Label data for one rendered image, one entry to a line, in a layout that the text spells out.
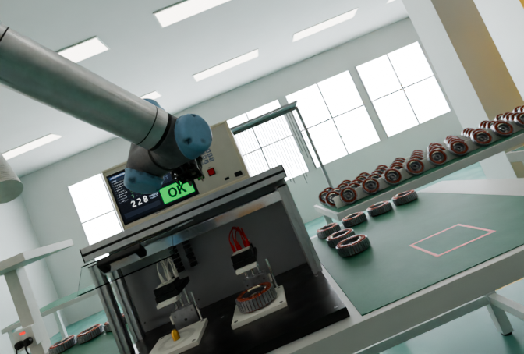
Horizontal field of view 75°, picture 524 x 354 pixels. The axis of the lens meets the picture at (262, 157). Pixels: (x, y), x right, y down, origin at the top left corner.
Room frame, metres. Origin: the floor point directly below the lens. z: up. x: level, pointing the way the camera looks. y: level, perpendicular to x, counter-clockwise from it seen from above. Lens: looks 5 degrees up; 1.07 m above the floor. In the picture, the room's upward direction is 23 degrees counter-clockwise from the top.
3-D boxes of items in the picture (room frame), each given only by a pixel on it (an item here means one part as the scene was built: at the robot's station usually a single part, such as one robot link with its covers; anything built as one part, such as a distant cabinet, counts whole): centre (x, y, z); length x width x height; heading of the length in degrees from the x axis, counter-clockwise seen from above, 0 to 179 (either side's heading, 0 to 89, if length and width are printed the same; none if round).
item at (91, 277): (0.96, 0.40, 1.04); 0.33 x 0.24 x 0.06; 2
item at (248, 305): (0.96, 0.16, 0.80); 0.11 x 0.11 x 0.04
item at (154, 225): (1.28, 0.30, 1.09); 0.68 x 0.44 x 0.05; 92
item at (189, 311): (1.10, 0.41, 0.80); 0.07 x 0.05 x 0.06; 92
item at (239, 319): (0.96, 0.16, 0.78); 0.15 x 0.15 x 0.01; 2
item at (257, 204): (1.06, 0.29, 1.03); 0.62 x 0.01 x 0.03; 92
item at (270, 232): (1.21, 0.29, 0.92); 0.66 x 0.01 x 0.30; 92
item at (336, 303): (0.97, 0.29, 0.76); 0.64 x 0.47 x 0.02; 92
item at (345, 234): (1.36, -0.16, 0.77); 0.11 x 0.11 x 0.04
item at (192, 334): (0.95, 0.41, 0.78); 0.15 x 0.15 x 0.01; 2
